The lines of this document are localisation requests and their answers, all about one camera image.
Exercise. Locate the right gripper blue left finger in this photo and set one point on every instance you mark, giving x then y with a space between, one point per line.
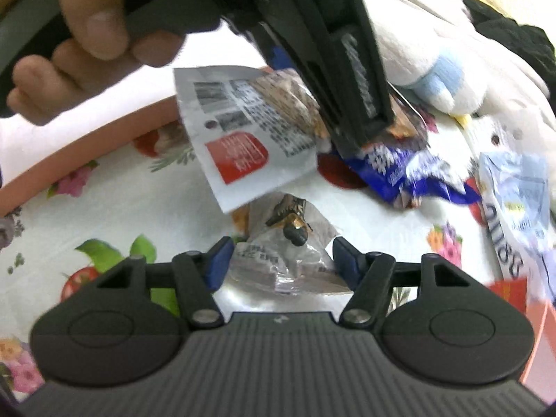
216 263

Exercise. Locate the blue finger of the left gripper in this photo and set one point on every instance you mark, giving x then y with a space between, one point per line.
278 59

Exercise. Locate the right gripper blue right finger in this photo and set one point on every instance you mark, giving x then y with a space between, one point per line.
350 263

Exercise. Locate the small clear silver snack packet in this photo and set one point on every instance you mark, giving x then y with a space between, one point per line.
285 250

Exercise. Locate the blue white snack bag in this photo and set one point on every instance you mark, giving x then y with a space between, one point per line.
403 178

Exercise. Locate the shiny red foil snack packet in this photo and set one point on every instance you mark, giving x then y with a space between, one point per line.
513 291

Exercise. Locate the person's left hand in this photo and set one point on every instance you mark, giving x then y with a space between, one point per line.
98 55

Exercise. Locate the white blue plush toy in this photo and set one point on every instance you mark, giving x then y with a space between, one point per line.
431 48

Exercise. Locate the pink box lid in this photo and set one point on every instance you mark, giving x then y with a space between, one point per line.
33 157

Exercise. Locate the light blue plastic bag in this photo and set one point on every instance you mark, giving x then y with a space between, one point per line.
515 201

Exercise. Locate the black clothes pile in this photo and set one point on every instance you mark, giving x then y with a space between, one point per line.
529 42

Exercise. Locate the pink cardboard box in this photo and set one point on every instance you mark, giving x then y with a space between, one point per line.
540 373

